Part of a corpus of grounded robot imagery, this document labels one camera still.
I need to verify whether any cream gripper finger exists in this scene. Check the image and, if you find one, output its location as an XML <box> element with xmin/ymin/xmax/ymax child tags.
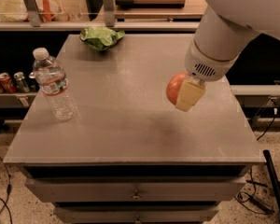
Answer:
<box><xmin>175</xmin><ymin>76</ymin><xmax>205</xmax><ymax>112</ymax></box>

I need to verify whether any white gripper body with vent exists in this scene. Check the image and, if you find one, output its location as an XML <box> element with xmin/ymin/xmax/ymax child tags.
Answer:
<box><xmin>185</xmin><ymin>40</ymin><xmax>235</xmax><ymax>82</ymax></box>

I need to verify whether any red orange apple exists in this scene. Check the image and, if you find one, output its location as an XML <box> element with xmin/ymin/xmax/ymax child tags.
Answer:
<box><xmin>166</xmin><ymin>73</ymin><xmax>189</xmax><ymax>105</ymax></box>

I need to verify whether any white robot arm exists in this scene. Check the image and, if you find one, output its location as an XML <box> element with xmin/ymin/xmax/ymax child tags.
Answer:
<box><xmin>175</xmin><ymin>0</ymin><xmax>280</xmax><ymax>111</ymax></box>

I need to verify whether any clear plastic water bottle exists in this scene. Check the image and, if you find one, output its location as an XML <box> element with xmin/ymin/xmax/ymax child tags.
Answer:
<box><xmin>33</xmin><ymin>48</ymin><xmax>77</xmax><ymax>120</ymax></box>

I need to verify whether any grey drawer cabinet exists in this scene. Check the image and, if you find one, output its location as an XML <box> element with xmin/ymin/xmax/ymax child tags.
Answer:
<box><xmin>3</xmin><ymin>33</ymin><xmax>267</xmax><ymax>224</ymax></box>

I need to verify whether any top grey drawer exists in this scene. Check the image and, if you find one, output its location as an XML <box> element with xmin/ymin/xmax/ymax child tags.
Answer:
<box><xmin>25</xmin><ymin>177</ymin><xmax>245</xmax><ymax>203</ymax></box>

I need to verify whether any grey drawer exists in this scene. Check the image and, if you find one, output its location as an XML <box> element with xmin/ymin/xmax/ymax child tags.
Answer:
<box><xmin>54</xmin><ymin>206</ymin><xmax>218</xmax><ymax>224</ymax></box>
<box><xmin>25</xmin><ymin>177</ymin><xmax>245</xmax><ymax>203</ymax></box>

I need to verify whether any black pole right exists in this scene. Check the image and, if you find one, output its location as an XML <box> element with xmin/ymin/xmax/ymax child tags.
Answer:
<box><xmin>263</xmin><ymin>150</ymin><xmax>280</xmax><ymax>213</ymax></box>

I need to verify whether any dark soda can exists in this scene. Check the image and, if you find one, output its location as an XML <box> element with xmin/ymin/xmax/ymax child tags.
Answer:
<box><xmin>29</xmin><ymin>72</ymin><xmax>39</xmax><ymax>92</ymax></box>

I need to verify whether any silver green soda can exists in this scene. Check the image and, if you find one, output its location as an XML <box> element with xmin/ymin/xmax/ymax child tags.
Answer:
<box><xmin>14</xmin><ymin>72</ymin><xmax>30</xmax><ymax>93</ymax></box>

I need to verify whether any lower grey drawer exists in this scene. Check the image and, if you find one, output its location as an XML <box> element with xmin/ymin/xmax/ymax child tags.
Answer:
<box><xmin>54</xmin><ymin>206</ymin><xmax>218</xmax><ymax>224</ymax></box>

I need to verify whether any orange red soda can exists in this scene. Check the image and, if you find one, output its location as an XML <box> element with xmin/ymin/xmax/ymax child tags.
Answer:
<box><xmin>0</xmin><ymin>73</ymin><xmax>17</xmax><ymax>93</ymax></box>

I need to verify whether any white orange plastic bag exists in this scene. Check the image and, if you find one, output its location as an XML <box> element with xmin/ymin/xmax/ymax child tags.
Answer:
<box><xmin>0</xmin><ymin>0</ymin><xmax>70</xmax><ymax>21</ymax></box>

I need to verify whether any clear acrylic bin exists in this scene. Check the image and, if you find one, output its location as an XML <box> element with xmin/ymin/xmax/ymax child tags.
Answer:
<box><xmin>0</xmin><ymin>0</ymin><xmax>90</xmax><ymax>22</ymax></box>

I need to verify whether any middle grey metal bracket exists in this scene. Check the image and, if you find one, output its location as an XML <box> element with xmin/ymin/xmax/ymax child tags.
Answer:
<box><xmin>103</xmin><ymin>0</ymin><xmax>116</xmax><ymax>27</ymax></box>

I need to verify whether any grey metal bracket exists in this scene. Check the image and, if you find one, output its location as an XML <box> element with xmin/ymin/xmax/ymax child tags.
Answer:
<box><xmin>23</xmin><ymin>0</ymin><xmax>42</xmax><ymax>27</ymax></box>
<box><xmin>103</xmin><ymin>0</ymin><xmax>116</xmax><ymax>27</ymax></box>

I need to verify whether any black floor cable right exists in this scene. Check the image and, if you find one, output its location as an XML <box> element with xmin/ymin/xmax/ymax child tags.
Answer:
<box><xmin>234</xmin><ymin>109</ymin><xmax>278</xmax><ymax>216</ymax></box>

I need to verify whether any black floor cable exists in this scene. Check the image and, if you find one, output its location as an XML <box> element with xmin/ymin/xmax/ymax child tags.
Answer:
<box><xmin>234</xmin><ymin>109</ymin><xmax>278</xmax><ymax>216</ymax></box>
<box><xmin>0</xmin><ymin>147</ymin><xmax>14</xmax><ymax>224</ymax></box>

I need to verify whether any left grey metal bracket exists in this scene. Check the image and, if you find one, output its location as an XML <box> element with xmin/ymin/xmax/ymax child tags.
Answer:
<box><xmin>23</xmin><ymin>0</ymin><xmax>42</xmax><ymax>27</ymax></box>

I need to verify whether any black floor cable left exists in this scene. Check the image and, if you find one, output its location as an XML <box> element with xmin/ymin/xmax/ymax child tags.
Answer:
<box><xmin>0</xmin><ymin>147</ymin><xmax>14</xmax><ymax>224</ymax></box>

